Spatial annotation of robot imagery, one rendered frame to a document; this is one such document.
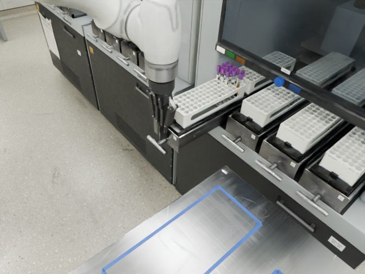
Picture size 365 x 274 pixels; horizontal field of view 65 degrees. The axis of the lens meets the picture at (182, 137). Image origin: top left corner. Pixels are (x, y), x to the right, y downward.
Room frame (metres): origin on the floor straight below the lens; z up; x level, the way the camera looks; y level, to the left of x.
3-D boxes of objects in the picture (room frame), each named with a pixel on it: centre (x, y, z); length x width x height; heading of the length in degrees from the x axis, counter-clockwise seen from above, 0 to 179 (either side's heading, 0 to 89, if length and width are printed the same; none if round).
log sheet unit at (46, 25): (2.13, 1.09, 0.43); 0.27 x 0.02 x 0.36; 42
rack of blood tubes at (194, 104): (0.83, -0.08, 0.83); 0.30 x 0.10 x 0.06; 132
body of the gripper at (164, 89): (0.69, 0.07, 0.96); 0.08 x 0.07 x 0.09; 42
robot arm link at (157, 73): (0.69, 0.07, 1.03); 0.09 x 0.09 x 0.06
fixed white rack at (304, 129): (0.74, -0.44, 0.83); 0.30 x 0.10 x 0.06; 132
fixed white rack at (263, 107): (0.85, -0.34, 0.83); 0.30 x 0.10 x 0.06; 132
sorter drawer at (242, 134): (0.95, -0.44, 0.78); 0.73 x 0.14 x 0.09; 132
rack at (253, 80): (1.04, -0.31, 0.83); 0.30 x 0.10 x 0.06; 132
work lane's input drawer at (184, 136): (0.92, -0.18, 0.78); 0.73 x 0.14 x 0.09; 132
